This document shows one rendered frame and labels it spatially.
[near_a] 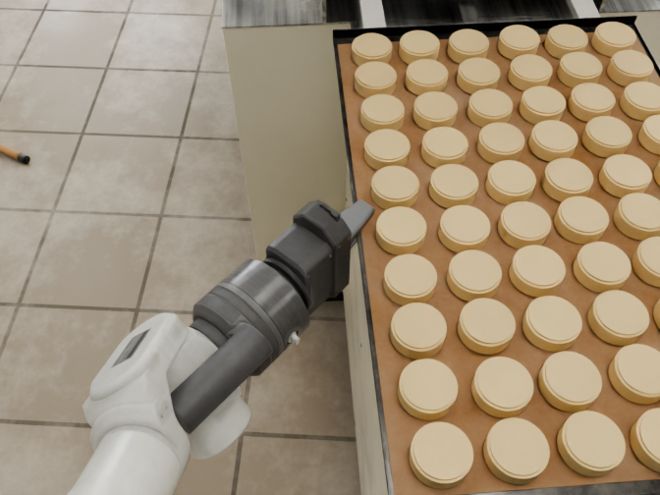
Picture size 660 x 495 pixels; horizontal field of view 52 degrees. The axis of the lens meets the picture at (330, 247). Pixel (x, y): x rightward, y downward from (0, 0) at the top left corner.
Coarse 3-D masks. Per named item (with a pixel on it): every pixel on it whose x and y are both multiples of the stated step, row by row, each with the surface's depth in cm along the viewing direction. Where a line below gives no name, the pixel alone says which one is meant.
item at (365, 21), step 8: (360, 0) 93; (368, 0) 93; (376, 0) 93; (360, 8) 92; (368, 8) 92; (376, 8) 92; (360, 16) 93; (368, 16) 91; (376, 16) 91; (360, 24) 94; (368, 24) 90; (376, 24) 90; (384, 24) 90
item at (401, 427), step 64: (448, 64) 85; (576, 128) 78; (640, 128) 78; (384, 256) 68; (448, 256) 68; (512, 256) 68; (576, 256) 68; (384, 320) 63; (448, 320) 63; (384, 384) 60
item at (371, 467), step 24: (408, 24) 100; (432, 24) 100; (360, 288) 105; (360, 312) 107; (360, 336) 110; (360, 360) 112; (360, 384) 115; (360, 408) 118; (360, 432) 122; (360, 456) 125; (360, 480) 129; (384, 480) 84
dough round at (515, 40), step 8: (504, 32) 85; (512, 32) 85; (520, 32) 85; (528, 32) 85; (536, 32) 85; (504, 40) 84; (512, 40) 84; (520, 40) 84; (528, 40) 84; (536, 40) 84; (504, 48) 85; (512, 48) 84; (520, 48) 84; (528, 48) 84; (536, 48) 84; (512, 56) 85
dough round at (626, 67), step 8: (616, 56) 82; (624, 56) 82; (632, 56) 82; (640, 56) 82; (616, 64) 82; (624, 64) 82; (632, 64) 82; (640, 64) 82; (648, 64) 82; (608, 72) 83; (616, 72) 82; (624, 72) 81; (632, 72) 81; (640, 72) 81; (648, 72) 81; (616, 80) 82; (624, 80) 81; (632, 80) 81; (640, 80) 81
